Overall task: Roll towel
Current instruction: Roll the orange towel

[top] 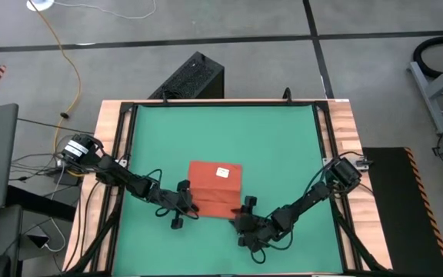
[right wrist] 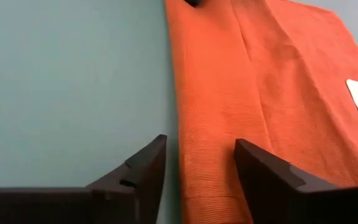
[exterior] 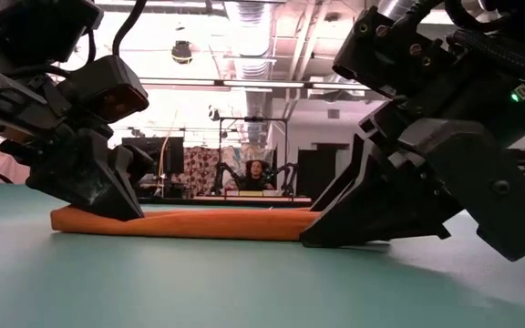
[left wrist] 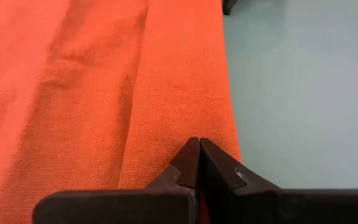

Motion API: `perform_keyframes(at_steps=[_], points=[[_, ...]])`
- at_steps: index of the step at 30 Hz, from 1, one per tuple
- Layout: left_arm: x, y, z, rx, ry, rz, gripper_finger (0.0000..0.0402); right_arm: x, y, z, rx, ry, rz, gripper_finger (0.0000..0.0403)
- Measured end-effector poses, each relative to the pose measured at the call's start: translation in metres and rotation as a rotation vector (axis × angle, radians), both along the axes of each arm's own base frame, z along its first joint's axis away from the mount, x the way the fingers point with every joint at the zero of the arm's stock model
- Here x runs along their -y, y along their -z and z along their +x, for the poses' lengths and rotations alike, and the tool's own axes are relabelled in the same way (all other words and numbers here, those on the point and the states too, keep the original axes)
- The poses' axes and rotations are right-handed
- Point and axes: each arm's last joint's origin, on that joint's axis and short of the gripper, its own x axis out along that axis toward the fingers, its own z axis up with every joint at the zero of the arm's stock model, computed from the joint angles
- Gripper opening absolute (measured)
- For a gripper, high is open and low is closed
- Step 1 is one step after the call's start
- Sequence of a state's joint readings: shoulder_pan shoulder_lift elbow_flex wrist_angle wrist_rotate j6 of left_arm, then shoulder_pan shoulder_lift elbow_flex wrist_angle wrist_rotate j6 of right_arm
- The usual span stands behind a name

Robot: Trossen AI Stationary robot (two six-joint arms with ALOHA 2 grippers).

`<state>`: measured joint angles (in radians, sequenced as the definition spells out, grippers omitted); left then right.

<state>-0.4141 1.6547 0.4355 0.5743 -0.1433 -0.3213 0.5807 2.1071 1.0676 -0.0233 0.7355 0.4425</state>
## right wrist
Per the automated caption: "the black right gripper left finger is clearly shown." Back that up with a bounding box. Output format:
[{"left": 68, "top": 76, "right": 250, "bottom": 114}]
[{"left": 0, "top": 134, "right": 168, "bottom": 224}]

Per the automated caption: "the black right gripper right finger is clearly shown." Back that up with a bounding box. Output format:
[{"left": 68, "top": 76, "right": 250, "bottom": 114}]
[{"left": 234, "top": 138, "right": 358, "bottom": 224}]

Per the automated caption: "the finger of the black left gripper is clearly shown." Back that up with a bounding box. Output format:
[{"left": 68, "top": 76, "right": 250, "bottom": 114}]
[{"left": 183, "top": 0, "right": 209, "bottom": 7}]

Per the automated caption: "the orange towel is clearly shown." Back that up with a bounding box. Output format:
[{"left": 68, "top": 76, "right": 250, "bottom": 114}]
[{"left": 163, "top": 0, "right": 358, "bottom": 224}]

